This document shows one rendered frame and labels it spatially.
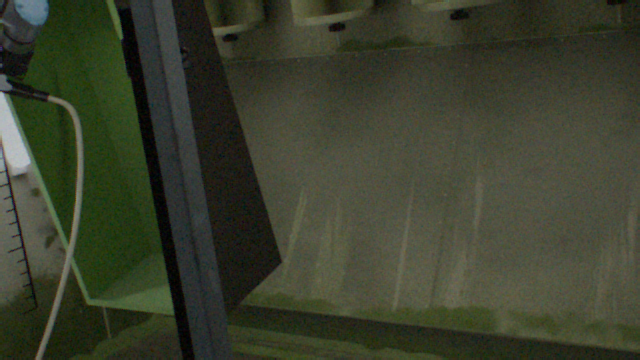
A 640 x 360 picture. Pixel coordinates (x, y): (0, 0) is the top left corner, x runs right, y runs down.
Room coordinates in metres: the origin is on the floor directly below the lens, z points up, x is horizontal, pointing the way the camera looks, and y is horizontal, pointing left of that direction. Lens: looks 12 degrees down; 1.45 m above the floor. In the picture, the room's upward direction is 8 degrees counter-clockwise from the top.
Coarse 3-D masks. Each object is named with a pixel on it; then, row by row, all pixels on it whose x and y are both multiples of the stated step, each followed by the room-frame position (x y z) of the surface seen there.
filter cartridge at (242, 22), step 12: (204, 0) 3.93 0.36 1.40; (216, 0) 3.92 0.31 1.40; (228, 0) 3.93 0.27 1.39; (240, 0) 3.94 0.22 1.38; (252, 0) 3.97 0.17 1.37; (216, 12) 3.92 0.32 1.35; (228, 12) 3.93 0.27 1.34; (240, 12) 3.94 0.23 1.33; (252, 12) 3.96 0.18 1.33; (264, 12) 4.07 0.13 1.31; (216, 24) 3.92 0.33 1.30; (228, 24) 3.93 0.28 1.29; (240, 24) 3.92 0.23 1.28; (252, 24) 3.95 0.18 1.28; (264, 24) 4.02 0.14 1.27; (228, 36) 4.05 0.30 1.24
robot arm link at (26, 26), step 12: (12, 0) 2.41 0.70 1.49; (24, 0) 2.41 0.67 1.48; (36, 0) 2.43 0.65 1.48; (12, 12) 2.40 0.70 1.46; (24, 12) 2.39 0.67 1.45; (36, 12) 2.40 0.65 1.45; (12, 24) 2.42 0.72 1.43; (24, 24) 2.41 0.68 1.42; (36, 24) 2.42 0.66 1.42; (12, 36) 2.45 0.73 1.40; (24, 36) 2.44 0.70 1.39; (36, 36) 2.48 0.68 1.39
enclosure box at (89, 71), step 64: (64, 0) 3.15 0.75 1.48; (128, 0) 2.57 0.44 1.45; (192, 0) 2.79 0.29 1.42; (64, 64) 3.13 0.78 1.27; (192, 64) 2.75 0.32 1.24; (64, 128) 3.08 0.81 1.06; (128, 128) 3.18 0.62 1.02; (64, 192) 3.04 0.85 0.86; (128, 192) 3.27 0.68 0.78; (256, 192) 2.91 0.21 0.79; (128, 256) 3.23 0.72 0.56; (256, 256) 2.87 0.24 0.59
